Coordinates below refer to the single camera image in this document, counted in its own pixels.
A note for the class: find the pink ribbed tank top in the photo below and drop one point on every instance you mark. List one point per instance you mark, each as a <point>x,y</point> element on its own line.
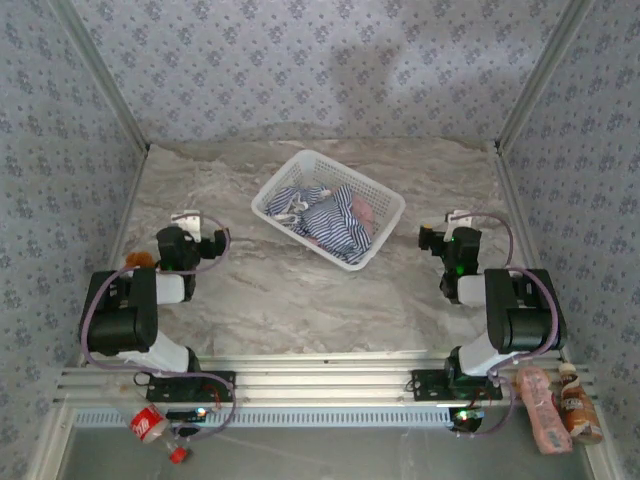
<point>362,210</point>

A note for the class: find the blue white striped tank top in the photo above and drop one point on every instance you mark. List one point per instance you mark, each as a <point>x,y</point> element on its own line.
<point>325,220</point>

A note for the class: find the white perforated plastic basket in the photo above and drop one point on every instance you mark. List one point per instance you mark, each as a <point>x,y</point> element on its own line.
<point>300,165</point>

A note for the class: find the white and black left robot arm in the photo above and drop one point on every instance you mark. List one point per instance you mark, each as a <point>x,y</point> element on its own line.
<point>120,320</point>

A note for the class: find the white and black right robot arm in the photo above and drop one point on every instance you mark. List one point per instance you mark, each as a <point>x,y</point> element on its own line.
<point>525,320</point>

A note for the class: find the brown plush toy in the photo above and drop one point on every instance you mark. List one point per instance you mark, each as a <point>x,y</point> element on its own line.
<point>140,259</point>

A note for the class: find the pink drink bottle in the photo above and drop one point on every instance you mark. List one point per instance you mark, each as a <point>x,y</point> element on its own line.
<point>542,410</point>

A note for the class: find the clear cola bottle red label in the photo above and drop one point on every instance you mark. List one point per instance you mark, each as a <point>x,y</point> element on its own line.
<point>145,425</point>

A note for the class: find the brown coffee drink bottle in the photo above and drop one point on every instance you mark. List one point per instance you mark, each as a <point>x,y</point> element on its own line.
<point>577,405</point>

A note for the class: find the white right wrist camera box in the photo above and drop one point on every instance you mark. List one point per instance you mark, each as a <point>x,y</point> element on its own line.
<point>457,217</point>

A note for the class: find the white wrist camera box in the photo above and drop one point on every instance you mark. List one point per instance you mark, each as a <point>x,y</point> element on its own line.
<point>457,217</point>
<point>187,220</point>

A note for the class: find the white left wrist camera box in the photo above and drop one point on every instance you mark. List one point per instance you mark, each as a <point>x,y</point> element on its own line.
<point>187,220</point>

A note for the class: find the aluminium side rail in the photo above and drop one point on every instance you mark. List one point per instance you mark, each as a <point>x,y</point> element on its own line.
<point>517,200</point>
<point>130,202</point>

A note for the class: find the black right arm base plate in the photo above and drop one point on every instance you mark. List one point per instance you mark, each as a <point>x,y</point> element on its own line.
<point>425,385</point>

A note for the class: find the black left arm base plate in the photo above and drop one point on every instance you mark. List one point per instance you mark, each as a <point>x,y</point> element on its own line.
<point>220,387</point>

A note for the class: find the aluminium mounting rail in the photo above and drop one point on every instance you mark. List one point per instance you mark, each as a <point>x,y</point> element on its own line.
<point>325,385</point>

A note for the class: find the aluminium corner post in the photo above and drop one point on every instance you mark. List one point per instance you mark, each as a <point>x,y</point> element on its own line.
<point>545,75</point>
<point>100,75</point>

